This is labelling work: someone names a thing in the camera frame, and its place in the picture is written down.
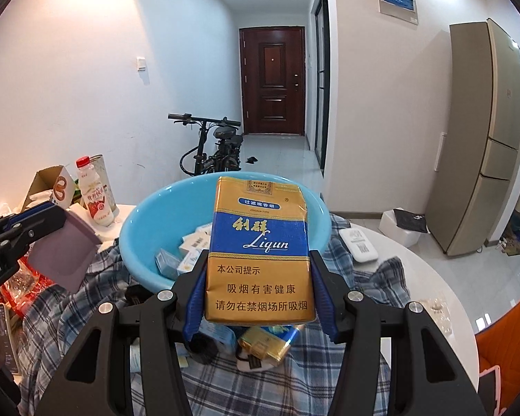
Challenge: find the Raison cigarette carton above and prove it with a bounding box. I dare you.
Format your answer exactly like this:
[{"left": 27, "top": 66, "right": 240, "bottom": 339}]
[{"left": 155, "top": 249, "right": 181, "bottom": 281}]

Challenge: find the yellow blue Liqun cigarette pack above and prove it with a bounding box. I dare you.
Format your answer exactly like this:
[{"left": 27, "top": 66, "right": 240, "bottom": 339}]
[{"left": 205, "top": 176, "right": 315, "bottom": 326}]

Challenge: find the red snack bag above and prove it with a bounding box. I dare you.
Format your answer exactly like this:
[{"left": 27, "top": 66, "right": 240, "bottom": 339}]
[{"left": 0, "top": 255, "right": 54, "bottom": 318}]

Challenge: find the cardboard pretzel box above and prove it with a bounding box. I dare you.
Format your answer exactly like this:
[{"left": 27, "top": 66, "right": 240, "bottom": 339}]
[{"left": 21, "top": 165, "right": 76, "bottom": 210}]

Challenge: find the white tissue packet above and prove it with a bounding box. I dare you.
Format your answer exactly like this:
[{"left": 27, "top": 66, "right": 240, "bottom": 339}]
[{"left": 420, "top": 298, "right": 453, "bottom": 337}]

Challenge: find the orange chair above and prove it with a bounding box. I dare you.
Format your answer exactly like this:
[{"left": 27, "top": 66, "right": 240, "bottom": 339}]
[{"left": 476, "top": 302, "right": 520, "bottom": 409}]

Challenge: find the red cap drink bottle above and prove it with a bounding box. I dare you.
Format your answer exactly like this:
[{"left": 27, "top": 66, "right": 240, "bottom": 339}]
[{"left": 76, "top": 156, "right": 114, "bottom": 226}]

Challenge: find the blue plastic basin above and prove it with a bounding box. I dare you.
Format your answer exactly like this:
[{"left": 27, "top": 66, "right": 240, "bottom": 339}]
[{"left": 119, "top": 171, "right": 331, "bottom": 293}]

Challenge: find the gold wrapped cigarette pack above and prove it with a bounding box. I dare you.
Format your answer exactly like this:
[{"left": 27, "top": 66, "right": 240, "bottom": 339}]
[{"left": 239, "top": 324, "right": 304, "bottom": 365}]

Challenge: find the white tall carton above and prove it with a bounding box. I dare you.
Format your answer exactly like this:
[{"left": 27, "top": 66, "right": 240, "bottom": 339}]
[{"left": 90, "top": 154, "right": 117, "bottom": 212}]

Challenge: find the blue plaid shirt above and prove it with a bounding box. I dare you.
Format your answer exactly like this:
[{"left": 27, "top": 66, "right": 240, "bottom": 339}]
[{"left": 17, "top": 215, "right": 410, "bottom": 415}]

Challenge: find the white mobile router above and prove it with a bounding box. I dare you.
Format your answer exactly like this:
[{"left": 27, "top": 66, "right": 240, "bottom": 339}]
[{"left": 339, "top": 227, "right": 379, "bottom": 263}]

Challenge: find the white foam box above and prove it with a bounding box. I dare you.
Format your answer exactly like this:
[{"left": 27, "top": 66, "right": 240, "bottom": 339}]
[{"left": 379, "top": 208, "right": 429, "bottom": 247}]

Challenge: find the black folding bicycle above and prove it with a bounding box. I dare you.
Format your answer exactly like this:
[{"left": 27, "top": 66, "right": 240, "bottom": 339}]
[{"left": 167, "top": 113, "right": 243, "bottom": 176}]

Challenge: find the beige refrigerator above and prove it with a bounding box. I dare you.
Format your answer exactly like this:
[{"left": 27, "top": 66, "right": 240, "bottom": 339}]
[{"left": 425, "top": 19, "right": 520, "bottom": 257}]

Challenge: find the dark red entrance door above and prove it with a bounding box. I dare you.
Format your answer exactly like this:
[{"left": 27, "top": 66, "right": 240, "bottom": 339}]
[{"left": 239, "top": 26, "right": 306, "bottom": 136}]

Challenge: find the black framed glass door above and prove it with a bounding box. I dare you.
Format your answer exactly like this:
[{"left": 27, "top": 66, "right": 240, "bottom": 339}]
[{"left": 314, "top": 0, "right": 330, "bottom": 174}]

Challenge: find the white wall switch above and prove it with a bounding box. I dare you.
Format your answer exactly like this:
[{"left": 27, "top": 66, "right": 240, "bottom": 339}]
[{"left": 137, "top": 57, "right": 146, "bottom": 71}]

